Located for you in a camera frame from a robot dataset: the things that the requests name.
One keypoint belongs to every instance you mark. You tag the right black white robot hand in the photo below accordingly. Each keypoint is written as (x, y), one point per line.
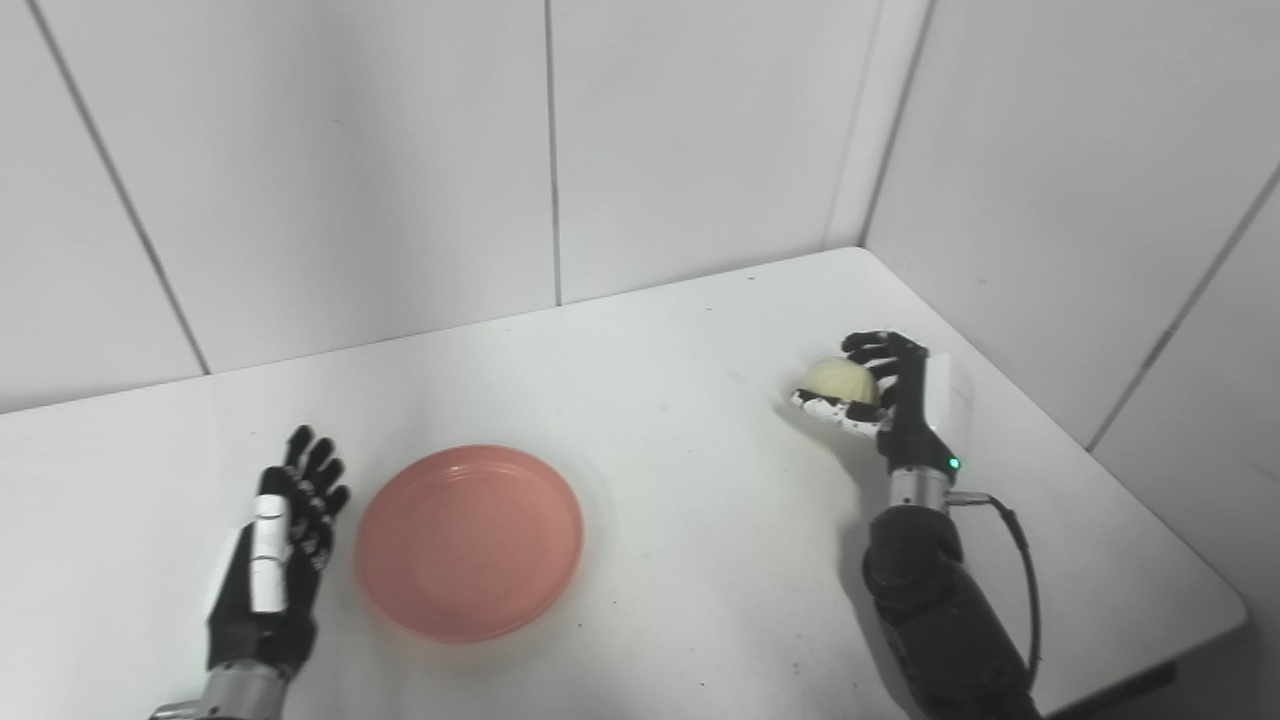
(900, 410)

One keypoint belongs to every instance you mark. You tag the pink round plate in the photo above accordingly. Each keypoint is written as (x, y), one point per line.
(470, 542)

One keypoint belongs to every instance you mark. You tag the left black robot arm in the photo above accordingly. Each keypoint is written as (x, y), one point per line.
(215, 695)

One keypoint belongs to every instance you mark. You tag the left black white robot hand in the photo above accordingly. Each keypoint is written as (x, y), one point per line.
(270, 580)

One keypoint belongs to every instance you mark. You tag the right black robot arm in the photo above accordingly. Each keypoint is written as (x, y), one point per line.
(940, 610)

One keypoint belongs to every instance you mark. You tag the white steamed bun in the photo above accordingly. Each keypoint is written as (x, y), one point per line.
(842, 381)

